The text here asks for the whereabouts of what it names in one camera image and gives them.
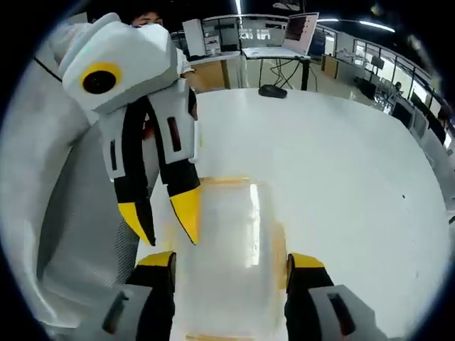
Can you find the clear lid with yellow buckle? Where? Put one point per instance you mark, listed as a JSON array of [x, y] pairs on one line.
[[231, 181]]

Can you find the wooden cabinet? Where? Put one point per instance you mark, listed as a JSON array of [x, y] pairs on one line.
[[213, 72]]

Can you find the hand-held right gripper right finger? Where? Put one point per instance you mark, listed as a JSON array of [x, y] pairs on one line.
[[313, 298]]

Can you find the black computer mouse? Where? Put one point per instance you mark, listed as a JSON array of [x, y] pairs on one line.
[[272, 91]]

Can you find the white upright box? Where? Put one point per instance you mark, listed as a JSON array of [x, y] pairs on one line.
[[194, 37]]

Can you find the open laptop with pink screen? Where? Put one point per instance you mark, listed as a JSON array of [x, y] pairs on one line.
[[298, 35]]

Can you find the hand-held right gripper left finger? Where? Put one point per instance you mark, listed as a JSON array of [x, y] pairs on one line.
[[149, 298]]

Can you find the white side desk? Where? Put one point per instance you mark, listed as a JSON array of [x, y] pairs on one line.
[[277, 57]]

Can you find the person's head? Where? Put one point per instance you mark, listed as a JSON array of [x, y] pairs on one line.
[[147, 19]]

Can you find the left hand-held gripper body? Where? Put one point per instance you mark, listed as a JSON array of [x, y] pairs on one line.
[[121, 60]]

